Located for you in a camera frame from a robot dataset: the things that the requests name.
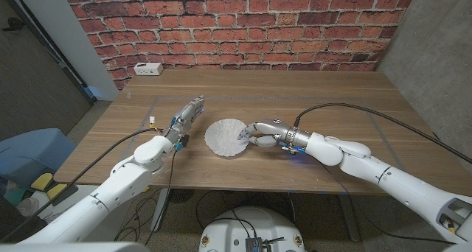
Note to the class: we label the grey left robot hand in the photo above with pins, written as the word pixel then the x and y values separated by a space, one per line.
pixel 184 117

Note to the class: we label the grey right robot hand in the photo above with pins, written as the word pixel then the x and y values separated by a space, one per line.
pixel 274 128

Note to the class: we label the white paper coffee filter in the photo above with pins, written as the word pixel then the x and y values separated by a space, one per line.
pixel 223 138

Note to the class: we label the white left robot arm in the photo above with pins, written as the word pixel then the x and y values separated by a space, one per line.
pixel 110 193

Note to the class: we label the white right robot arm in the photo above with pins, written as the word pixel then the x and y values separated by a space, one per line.
pixel 398 182

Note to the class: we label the white power strip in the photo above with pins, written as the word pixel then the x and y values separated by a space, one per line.
pixel 148 69

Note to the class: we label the grey metal table leg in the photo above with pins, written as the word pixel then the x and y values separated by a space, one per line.
pixel 349 219
pixel 159 211

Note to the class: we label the red brick print backdrop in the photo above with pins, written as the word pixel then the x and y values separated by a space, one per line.
pixel 236 27

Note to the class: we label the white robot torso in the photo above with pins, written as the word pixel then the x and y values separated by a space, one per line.
pixel 228 226

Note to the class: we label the grey box on torso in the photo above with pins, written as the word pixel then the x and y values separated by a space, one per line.
pixel 254 244

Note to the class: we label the yellow foam pad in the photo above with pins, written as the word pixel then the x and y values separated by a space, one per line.
pixel 56 192
pixel 41 181

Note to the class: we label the blue upholstered chair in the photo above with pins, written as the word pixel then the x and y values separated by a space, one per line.
pixel 33 152

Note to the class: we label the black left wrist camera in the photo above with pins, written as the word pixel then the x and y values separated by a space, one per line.
pixel 184 140

